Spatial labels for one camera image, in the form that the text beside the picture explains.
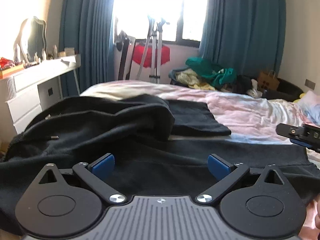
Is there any left teal curtain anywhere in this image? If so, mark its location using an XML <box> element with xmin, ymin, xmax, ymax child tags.
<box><xmin>59</xmin><ymin>0</ymin><xmax>114</xmax><ymax>97</ymax></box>

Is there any white vanity desk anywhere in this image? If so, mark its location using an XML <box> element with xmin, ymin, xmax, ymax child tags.
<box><xmin>1</xmin><ymin>54</ymin><xmax>81</xmax><ymax>101</ymax></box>

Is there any yellow plush toy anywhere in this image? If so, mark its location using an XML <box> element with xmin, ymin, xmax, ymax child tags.
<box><xmin>293</xmin><ymin>93</ymin><xmax>306</xmax><ymax>103</ymax></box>

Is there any pastel tie-dye bed sheet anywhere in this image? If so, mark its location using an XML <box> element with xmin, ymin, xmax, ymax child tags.
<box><xmin>80</xmin><ymin>80</ymin><xmax>320</xmax><ymax>240</ymax></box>

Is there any yellow fuzzy garment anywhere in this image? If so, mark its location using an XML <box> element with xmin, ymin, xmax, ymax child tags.
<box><xmin>175</xmin><ymin>68</ymin><xmax>216</xmax><ymax>91</ymax></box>

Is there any green sweatshirt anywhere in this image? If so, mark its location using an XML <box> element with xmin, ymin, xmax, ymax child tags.
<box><xmin>185</xmin><ymin>57</ymin><xmax>237</xmax><ymax>89</ymax></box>

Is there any brown paper bag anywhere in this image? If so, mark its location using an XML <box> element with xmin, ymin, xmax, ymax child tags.
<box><xmin>257</xmin><ymin>70</ymin><xmax>279</xmax><ymax>90</ymax></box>

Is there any white garment on chair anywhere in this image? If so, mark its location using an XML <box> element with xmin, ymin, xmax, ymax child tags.
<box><xmin>246</xmin><ymin>79</ymin><xmax>263</xmax><ymax>99</ymax></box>

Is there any black fleece hoodie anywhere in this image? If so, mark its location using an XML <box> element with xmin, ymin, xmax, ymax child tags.
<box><xmin>1</xmin><ymin>95</ymin><xmax>319</xmax><ymax>235</ymax></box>

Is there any wall outlet switch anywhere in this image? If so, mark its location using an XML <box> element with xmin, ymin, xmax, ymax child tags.
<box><xmin>304</xmin><ymin>79</ymin><xmax>316</xmax><ymax>90</ymax></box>

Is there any ornate vanity mirror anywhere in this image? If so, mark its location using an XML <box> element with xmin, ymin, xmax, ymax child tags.
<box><xmin>14</xmin><ymin>16</ymin><xmax>47</xmax><ymax>66</ymax></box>

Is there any orange tray with toys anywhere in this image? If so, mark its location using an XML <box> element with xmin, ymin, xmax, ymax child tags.
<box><xmin>0</xmin><ymin>57</ymin><xmax>24</xmax><ymax>79</ymax></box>

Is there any teal curtain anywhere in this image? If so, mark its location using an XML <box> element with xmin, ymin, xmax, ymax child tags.
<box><xmin>199</xmin><ymin>0</ymin><xmax>286</xmax><ymax>77</ymax></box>
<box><xmin>59</xmin><ymin>0</ymin><xmax>114</xmax><ymax>97</ymax></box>

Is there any right teal curtain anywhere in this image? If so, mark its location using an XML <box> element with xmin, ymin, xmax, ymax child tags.
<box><xmin>199</xmin><ymin>0</ymin><xmax>286</xmax><ymax>77</ymax></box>

